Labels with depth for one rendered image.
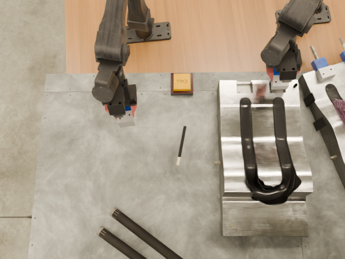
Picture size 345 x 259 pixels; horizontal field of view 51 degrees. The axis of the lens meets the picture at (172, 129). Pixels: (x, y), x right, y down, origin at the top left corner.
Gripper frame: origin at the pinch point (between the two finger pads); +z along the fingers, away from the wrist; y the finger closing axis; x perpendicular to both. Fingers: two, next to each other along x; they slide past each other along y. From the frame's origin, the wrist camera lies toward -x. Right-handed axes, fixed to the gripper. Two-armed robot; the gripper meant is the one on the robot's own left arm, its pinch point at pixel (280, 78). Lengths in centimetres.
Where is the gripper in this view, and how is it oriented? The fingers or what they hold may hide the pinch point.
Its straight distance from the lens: 120.2
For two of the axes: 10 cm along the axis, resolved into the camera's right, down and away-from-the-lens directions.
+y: 9.9, -0.2, -1.6
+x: 0.7, -8.2, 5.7
